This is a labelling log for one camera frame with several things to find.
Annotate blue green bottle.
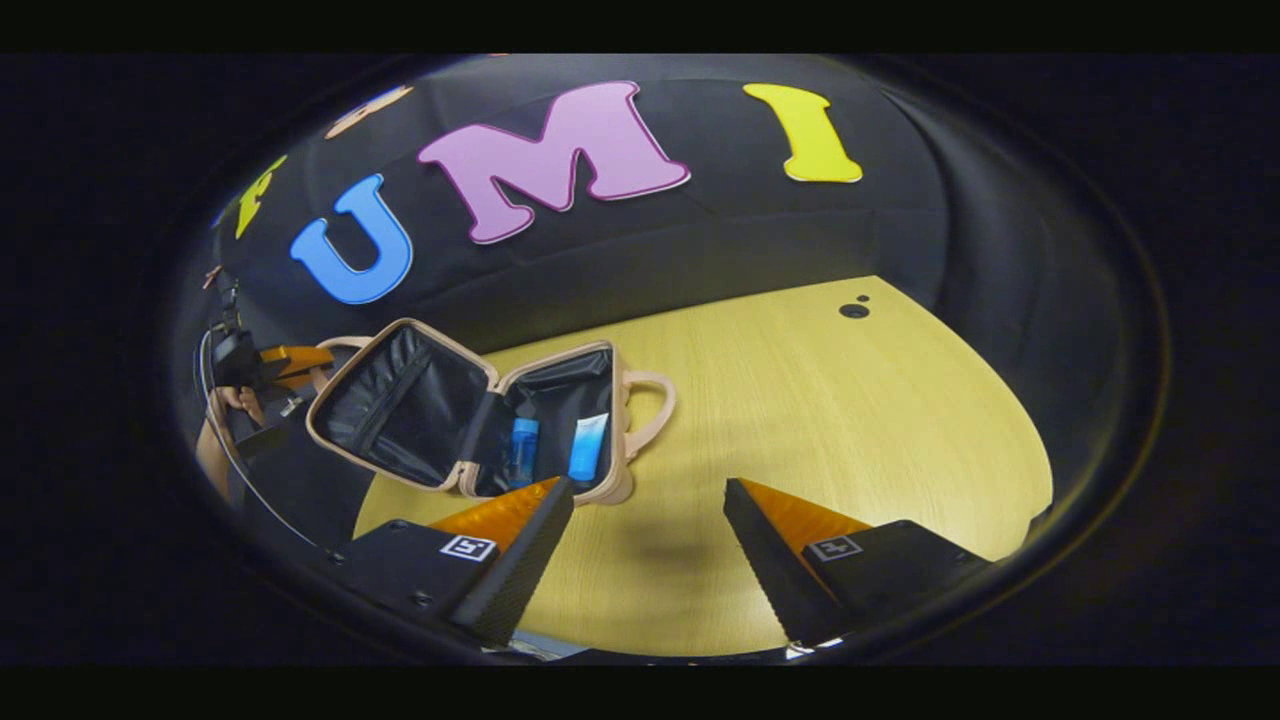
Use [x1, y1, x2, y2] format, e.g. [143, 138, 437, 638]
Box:
[505, 405, 541, 491]

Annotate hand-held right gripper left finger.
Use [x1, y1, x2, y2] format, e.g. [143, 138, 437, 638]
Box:
[335, 476, 576, 649]

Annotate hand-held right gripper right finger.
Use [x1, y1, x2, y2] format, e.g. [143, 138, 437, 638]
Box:
[723, 477, 991, 646]

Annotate pink suitcase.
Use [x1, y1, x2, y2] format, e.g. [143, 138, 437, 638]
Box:
[305, 318, 678, 506]

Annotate white blue tube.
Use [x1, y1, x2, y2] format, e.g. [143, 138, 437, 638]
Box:
[567, 412, 611, 483]

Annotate black backdrop cloth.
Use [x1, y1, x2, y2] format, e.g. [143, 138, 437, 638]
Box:
[170, 55, 1131, 521]

